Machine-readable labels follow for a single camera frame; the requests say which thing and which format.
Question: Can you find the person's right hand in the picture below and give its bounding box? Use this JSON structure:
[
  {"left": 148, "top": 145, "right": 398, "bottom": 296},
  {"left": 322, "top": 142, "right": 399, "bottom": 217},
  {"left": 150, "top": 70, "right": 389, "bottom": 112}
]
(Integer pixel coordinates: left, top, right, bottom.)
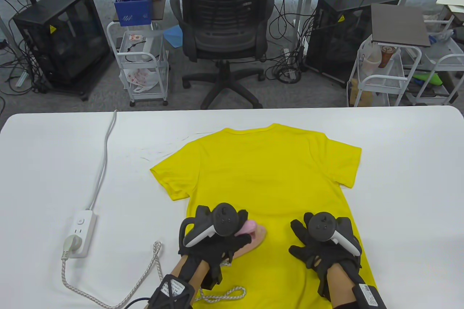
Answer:
[{"left": 288, "top": 212, "right": 362, "bottom": 302}]

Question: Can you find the person's left hand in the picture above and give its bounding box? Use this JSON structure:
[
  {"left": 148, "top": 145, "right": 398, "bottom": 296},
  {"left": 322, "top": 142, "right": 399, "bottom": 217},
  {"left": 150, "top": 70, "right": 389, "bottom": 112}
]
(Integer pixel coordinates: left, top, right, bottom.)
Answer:
[{"left": 178, "top": 206, "right": 252, "bottom": 289}]

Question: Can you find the grey white controller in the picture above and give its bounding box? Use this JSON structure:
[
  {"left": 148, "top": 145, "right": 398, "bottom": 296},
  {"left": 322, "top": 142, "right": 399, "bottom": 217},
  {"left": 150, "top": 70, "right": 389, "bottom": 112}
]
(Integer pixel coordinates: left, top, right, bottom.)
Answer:
[
  {"left": 307, "top": 212, "right": 361, "bottom": 256},
  {"left": 179, "top": 203, "right": 240, "bottom": 248}
]

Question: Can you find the pink electric iron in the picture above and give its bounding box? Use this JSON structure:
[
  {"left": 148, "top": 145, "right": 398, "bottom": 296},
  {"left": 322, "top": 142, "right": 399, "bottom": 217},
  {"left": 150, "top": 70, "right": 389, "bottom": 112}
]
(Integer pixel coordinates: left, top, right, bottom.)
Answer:
[{"left": 232, "top": 219, "right": 267, "bottom": 259}]

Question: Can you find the yellow t-shirt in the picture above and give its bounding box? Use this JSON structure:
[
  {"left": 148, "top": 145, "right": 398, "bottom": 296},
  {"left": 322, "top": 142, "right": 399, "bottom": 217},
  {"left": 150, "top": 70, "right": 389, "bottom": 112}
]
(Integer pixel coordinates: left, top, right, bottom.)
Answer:
[{"left": 150, "top": 124, "right": 362, "bottom": 309}]

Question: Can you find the white braided iron cord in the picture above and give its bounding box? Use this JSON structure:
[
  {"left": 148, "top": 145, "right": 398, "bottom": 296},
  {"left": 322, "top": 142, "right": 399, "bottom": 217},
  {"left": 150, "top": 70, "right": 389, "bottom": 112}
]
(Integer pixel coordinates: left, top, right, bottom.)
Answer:
[{"left": 60, "top": 235, "right": 246, "bottom": 306}]

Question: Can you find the person's right forearm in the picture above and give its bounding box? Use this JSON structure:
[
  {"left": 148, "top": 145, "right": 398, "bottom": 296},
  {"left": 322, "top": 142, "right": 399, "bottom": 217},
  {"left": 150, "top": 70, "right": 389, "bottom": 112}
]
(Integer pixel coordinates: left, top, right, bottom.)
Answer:
[{"left": 326, "top": 264, "right": 366, "bottom": 309}]

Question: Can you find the black wrist sensor box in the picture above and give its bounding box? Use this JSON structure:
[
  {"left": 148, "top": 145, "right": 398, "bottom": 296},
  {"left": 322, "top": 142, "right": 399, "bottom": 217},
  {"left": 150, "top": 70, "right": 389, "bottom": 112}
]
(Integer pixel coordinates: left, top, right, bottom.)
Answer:
[{"left": 352, "top": 283, "right": 388, "bottom": 309}]

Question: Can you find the brown paper bag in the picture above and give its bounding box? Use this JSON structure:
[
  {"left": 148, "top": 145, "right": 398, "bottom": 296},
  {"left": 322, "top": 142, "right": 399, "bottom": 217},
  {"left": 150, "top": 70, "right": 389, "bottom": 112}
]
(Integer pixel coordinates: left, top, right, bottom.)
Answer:
[{"left": 349, "top": 79, "right": 374, "bottom": 107}]

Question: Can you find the white table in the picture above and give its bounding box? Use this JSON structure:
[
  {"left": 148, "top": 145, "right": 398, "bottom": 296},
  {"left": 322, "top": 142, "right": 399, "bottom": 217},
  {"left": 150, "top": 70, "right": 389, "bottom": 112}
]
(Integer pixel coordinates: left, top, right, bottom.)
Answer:
[{"left": 0, "top": 105, "right": 464, "bottom": 309}]

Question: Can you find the white metal cart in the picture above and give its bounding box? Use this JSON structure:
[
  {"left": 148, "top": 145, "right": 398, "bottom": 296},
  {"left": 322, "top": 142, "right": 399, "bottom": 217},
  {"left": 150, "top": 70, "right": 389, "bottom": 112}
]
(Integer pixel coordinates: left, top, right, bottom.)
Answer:
[
  {"left": 402, "top": 26, "right": 464, "bottom": 106},
  {"left": 106, "top": 0, "right": 170, "bottom": 107},
  {"left": 347, "top": 36, "right": 423, "bottom": 107}
]

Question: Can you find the white printed plastic bag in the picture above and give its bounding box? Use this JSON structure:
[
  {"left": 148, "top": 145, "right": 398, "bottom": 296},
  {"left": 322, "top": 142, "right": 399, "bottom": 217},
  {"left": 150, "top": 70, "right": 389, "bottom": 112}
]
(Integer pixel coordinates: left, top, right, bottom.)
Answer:
[{"left": 123, "top": 68, "right": 159, "bottom": 93}]

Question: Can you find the translucent plastic jug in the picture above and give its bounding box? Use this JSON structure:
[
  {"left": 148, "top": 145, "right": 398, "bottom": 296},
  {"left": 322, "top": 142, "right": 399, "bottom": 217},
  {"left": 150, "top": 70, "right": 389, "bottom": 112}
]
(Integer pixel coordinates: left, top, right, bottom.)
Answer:
[{"left": 362, "top": 46, "right": 381, "bottom": 74}]

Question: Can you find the black computer case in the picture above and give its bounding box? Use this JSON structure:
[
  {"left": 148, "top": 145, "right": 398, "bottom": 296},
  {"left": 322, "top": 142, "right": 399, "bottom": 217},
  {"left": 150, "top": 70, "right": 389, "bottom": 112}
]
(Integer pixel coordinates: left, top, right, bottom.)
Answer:
[
  {"left": 13, "top": 0, "right": 111, "bottom": 101},
  {"left": 304, "top": 0, "right": 399, "bottom": 88}
]

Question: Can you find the brown coffee cup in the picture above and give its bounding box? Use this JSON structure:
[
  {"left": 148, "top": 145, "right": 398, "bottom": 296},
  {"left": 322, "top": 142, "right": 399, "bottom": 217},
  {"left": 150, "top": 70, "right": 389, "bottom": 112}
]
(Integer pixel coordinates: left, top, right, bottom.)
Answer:
[{"left": 379, "top": 45, "right": 394, "bottom": 68}]

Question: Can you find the green plastic item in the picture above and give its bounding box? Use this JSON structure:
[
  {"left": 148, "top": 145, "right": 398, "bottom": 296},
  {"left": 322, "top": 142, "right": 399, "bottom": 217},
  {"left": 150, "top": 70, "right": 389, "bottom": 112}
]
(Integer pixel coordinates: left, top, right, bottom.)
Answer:
[{"left": 413, "top": 74, "right": 443, "bottom": 87}]

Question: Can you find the black mesh office chair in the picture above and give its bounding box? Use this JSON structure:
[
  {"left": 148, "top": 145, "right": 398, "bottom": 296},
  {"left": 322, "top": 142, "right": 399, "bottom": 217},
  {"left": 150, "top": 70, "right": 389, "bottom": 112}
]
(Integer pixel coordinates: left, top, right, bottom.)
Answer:
[{"left": 170, "top": 0, "right": 275, "bottom": 109}]

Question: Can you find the blue cloth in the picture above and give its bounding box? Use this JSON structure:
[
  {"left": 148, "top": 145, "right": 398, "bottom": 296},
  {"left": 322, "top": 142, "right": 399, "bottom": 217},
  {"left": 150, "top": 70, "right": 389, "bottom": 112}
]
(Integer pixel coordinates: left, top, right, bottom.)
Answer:
[{"left": 162, "top": 26, "right": 183, "bottom": 48}]

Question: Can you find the dark brown board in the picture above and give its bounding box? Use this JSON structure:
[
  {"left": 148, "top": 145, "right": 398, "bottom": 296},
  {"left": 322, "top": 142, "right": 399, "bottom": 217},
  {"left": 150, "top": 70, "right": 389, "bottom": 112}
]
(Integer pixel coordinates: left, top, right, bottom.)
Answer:
[{"left": 370, "top": 3, "right": 431, "bottom": 47}]

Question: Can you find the black strapped wrist tracker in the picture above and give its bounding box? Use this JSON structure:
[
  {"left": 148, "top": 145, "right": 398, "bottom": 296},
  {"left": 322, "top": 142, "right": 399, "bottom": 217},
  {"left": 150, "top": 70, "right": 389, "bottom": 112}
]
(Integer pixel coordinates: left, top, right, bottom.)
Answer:
[{"left": 149, "top": 275, "right": 196, "bottom": 309}]

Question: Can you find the grey power strip cable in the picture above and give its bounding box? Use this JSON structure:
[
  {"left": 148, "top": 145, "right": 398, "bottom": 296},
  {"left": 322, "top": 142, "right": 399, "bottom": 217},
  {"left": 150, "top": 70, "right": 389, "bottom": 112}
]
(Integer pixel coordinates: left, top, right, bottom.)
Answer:
[{"left": 88, "top": 110, "right": 117, "bottom": 212}]

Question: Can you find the bundle of black cables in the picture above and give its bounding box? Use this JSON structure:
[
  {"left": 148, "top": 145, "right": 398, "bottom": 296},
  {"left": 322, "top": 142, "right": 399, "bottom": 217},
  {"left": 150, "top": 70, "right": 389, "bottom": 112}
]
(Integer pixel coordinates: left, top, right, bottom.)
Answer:
[
  {"left": 0, "top": 39, "right": 47, "bottom": 96},
  {"left": 265, "top": 45, "right": 308, "bottom": 85}
]

